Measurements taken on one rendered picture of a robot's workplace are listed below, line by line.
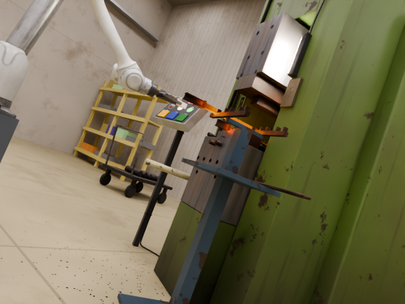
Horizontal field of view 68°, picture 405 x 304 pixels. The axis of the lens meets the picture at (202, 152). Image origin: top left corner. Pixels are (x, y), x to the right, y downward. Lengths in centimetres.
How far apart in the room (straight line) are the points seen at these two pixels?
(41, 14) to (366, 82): 169
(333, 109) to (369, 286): 99
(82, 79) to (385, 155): 780
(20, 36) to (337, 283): 194
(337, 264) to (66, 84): 773
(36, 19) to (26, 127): 675
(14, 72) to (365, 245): 186
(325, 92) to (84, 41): 765
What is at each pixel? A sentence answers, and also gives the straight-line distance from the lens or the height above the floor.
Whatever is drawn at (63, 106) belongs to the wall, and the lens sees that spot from 860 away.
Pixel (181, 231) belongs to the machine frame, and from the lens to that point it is 184.
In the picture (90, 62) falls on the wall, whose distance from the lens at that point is 886.
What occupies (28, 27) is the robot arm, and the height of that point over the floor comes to 100.
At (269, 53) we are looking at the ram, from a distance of 194.
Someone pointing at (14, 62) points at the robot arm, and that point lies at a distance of 145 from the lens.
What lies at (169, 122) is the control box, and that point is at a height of 95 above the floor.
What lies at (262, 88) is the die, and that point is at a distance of 194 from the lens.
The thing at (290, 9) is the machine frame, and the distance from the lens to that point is 235.
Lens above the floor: 64
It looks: 5 degrees up
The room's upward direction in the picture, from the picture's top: 21 degrees clockwise
